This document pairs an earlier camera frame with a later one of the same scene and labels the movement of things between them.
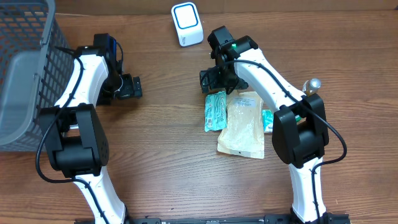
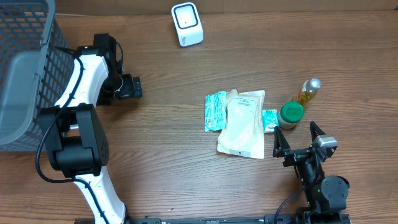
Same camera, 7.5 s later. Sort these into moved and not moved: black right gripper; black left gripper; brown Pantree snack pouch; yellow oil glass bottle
Moved: black right gripper
Not moved: brown Pantree snack pouch; black left gripper; yellow oil glass bottle
